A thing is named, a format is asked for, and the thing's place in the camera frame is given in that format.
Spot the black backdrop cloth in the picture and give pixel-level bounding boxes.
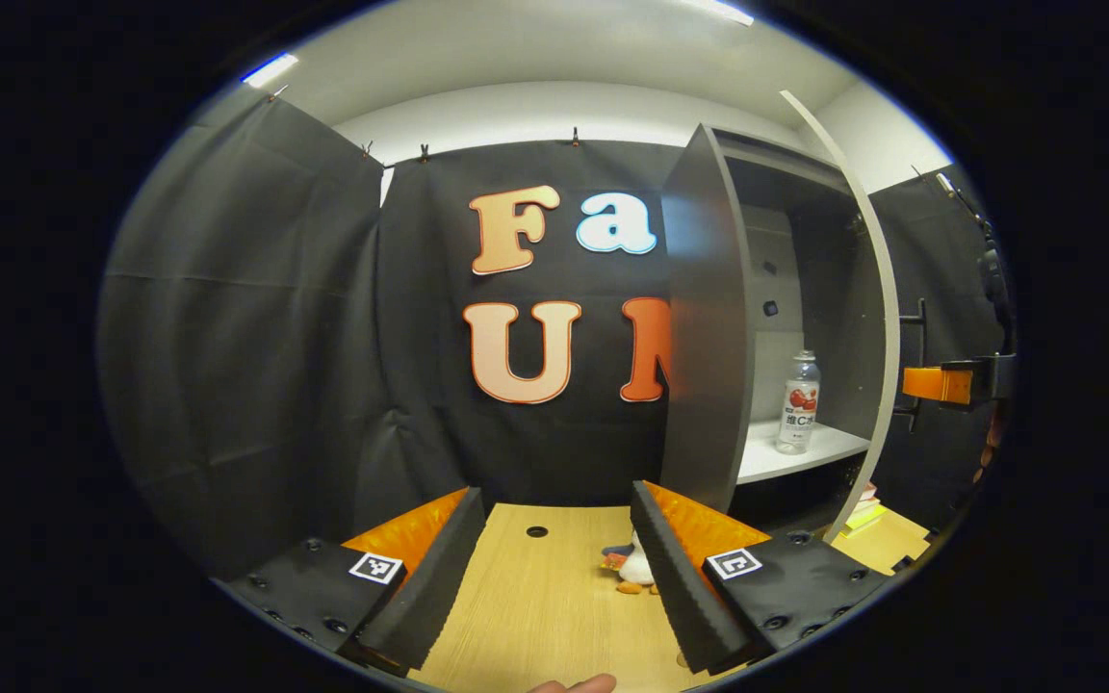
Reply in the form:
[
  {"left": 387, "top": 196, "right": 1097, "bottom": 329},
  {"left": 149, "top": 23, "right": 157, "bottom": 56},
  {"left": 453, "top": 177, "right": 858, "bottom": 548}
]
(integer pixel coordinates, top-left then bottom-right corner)
[{"left": 97, "top": 91, "right": 1013, "bottom": 578}]

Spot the clear bottle with red label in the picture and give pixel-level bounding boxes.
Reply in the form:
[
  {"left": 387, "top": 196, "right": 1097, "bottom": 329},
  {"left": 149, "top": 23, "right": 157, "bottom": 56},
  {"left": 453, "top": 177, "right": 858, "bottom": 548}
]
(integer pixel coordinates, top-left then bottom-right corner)
[{"left": 774, "top": 349, "right": 822, "bottom": 456}]

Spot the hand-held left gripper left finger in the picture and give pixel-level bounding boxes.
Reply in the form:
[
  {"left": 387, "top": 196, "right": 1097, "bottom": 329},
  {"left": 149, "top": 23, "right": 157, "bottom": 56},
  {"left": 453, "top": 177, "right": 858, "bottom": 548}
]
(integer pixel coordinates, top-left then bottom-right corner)
[{"left": 211, "top": 486, "right": 488, "bottom": 680}]

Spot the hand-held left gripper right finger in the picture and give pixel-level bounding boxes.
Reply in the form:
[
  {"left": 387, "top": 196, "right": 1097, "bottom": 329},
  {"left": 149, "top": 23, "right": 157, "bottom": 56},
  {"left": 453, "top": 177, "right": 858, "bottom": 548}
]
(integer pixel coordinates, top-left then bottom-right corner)
[{"left": 630, "top": 479, "right": 907, "bottom": 677}]

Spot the grey cabinet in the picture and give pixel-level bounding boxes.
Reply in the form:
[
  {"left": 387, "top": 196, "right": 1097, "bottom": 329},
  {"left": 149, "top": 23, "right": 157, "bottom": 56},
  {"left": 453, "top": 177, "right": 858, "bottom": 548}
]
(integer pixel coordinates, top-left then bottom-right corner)
[{"left": 658, "top": 120, "right": 878, "bottom": 535}]

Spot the penguin plush toy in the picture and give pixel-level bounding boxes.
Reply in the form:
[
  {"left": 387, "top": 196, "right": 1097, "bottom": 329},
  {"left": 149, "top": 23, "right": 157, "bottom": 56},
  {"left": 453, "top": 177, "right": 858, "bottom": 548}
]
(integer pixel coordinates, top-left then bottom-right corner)
[{"left": 600, "top": 529, "right": 659, "bottom": 595}]

